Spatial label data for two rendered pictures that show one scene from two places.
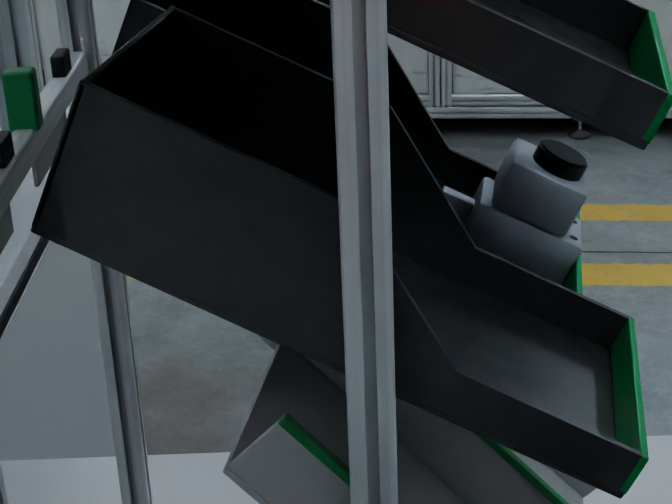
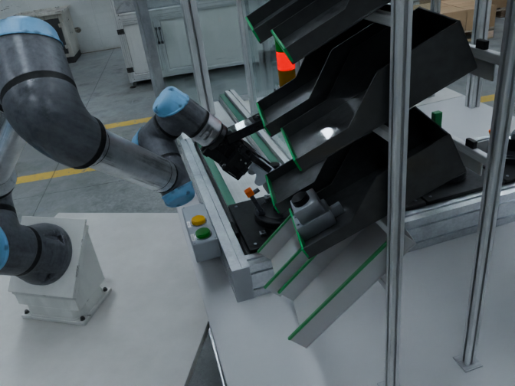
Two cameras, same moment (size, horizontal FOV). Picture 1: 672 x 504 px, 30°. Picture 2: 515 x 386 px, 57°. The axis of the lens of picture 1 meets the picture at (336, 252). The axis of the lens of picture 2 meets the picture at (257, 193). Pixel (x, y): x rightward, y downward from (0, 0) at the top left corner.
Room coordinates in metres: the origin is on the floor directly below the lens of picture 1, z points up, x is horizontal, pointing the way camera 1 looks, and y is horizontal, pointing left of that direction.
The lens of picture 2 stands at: (1.32, -0.35, 1.67)
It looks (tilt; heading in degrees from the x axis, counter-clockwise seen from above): 29 degrees down; 167
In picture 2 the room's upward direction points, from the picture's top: 8 degrees counter-clockwise
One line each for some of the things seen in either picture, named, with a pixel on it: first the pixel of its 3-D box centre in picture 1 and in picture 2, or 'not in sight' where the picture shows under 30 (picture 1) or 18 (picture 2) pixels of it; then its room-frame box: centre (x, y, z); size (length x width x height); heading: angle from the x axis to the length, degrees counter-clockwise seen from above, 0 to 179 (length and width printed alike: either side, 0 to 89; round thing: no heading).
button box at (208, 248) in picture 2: not in sight; (200, 230); (0.16, -0.26, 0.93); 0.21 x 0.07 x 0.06; 179
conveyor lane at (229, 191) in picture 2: not in sight; (260, 184); (-0.05, -0.02, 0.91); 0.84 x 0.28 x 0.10; 179
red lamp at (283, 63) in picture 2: not in sight; (285, 59); (0.06, 0.07, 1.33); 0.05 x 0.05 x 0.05
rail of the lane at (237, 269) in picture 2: not in sight; (209, 199); (-0.03, -0.20, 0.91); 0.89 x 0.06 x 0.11; 179
